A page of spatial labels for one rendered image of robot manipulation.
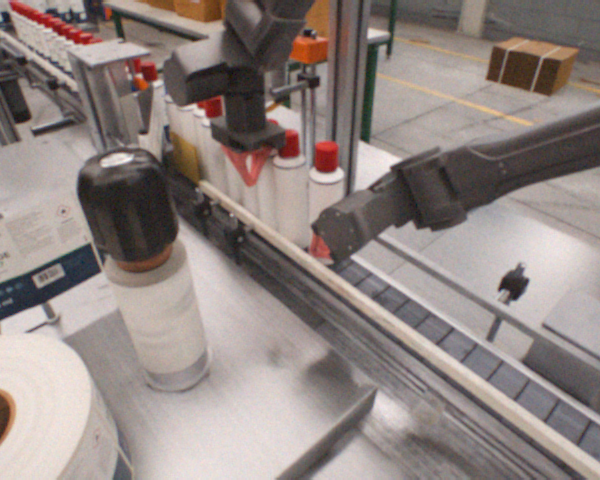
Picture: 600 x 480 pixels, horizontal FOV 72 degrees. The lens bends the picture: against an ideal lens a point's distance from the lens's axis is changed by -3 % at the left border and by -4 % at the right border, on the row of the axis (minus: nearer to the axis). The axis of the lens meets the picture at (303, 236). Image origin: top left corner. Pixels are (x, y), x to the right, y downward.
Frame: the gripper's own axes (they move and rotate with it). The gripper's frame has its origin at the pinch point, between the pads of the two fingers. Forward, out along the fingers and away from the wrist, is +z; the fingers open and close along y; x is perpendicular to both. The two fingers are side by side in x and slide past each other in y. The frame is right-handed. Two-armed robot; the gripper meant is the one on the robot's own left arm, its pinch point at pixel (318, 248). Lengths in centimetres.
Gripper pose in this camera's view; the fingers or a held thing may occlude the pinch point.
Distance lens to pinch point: 66.0
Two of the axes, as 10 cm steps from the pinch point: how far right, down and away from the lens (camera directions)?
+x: 5.5, 8.3, -0.6
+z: -4.7, 3.7, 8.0
